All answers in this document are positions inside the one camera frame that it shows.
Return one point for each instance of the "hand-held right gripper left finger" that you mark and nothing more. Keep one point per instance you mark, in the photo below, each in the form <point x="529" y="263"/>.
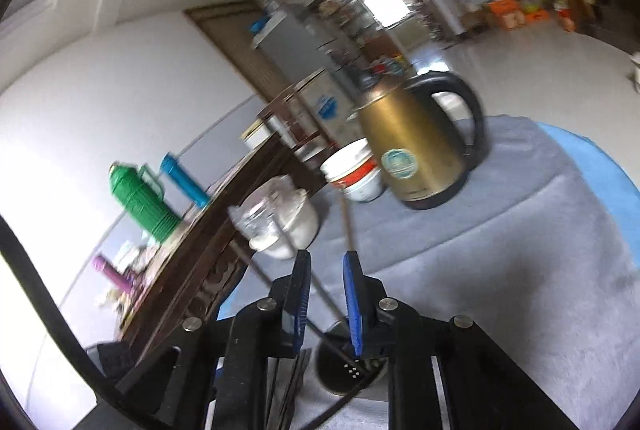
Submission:
<point x="301" y="300"/>

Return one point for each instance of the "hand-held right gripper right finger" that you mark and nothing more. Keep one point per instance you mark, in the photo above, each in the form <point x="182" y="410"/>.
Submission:
<point x="352" y="305"/>

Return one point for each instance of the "grey metal chopstick holder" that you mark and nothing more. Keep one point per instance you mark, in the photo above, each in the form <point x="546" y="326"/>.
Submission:
<point x="345" y="380"/>

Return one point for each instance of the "row of dark chopsticks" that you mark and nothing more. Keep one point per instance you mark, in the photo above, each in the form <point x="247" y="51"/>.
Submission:
<point x="292" y="390"/>

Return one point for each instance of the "white plastic basin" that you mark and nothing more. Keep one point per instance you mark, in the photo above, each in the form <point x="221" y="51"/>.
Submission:
<point x="297" y="220"/>

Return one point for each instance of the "dark carved wooden bench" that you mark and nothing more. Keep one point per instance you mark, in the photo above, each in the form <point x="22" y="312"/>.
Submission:
<point x="200" y="255"/>

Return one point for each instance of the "white bowl red band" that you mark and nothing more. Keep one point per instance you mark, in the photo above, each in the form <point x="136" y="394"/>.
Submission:
<point x="357" y="177"/>

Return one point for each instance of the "grey tablecloth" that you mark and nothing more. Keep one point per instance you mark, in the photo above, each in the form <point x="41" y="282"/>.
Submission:
<point x="500" y="260"/>

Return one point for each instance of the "blue thermos bottle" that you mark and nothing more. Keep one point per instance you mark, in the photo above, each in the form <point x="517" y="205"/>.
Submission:
<point x="182" y="180"/>

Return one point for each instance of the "gold electric kettle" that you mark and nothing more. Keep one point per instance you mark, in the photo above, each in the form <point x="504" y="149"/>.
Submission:
<point x="410" y="145"/>

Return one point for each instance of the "cream round tin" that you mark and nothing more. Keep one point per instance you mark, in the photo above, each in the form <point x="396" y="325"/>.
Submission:
<point x="256" y="134"/>

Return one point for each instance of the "green thermos jug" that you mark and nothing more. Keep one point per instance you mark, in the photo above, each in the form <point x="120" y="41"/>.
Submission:
<point x="140" y="202"/>

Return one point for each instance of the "purple thermos bottle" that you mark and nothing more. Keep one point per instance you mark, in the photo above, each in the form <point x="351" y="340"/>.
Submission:
<point x="112" y="275"/>

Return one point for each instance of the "white carton blue print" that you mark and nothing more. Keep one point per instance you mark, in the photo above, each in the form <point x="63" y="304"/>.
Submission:
<point x="325" y="105"/>

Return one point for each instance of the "grey refrigerator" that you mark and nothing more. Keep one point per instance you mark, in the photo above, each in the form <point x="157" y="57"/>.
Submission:
<point x="290" y="45"/>

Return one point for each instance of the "blue plastic bag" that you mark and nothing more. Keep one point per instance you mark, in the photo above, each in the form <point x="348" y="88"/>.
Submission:
<point x="258" y="25"/>

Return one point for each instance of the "light blue table cover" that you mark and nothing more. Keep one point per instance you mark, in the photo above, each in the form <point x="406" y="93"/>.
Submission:
<point x="600" y="170"/>

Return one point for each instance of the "orange boxes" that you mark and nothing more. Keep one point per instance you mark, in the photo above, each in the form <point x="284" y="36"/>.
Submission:
<point x="517" y="13"/>

